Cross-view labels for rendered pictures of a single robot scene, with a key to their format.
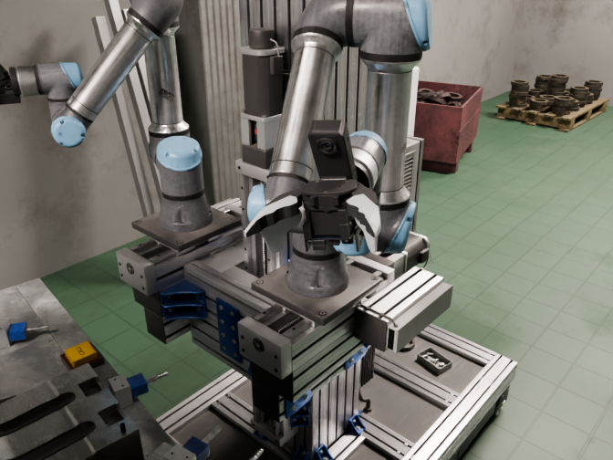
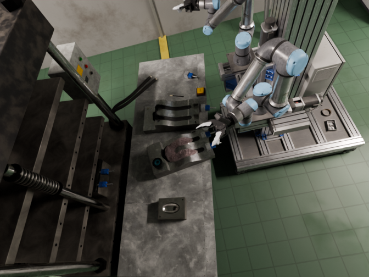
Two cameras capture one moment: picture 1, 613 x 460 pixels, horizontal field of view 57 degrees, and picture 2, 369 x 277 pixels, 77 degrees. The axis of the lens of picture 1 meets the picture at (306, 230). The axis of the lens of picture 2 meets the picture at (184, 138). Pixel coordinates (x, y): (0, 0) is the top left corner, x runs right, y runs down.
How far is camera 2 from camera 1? 0.97 m
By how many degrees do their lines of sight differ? 53
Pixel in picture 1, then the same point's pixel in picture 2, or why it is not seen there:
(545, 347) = not seen: outside the picture
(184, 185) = (240, 53)
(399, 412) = (300, 136)
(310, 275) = not seen: hidden behind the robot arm
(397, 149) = (280, 94)
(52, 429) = (183, 114)
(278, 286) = not seen: hidden behind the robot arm
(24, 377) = (187, 90)
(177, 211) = (236, 59)
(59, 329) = (200, 78)
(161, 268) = (227, 75)
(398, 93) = (283, 82)
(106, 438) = (191, 122)
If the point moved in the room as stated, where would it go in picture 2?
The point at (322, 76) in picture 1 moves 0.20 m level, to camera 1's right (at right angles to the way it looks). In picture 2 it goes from (256, 72) to (290, 88)
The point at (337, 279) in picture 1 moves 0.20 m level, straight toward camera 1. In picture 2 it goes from (261, 112) to (243, 131)
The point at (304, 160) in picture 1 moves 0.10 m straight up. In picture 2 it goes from (239, 95) to (240, 85)
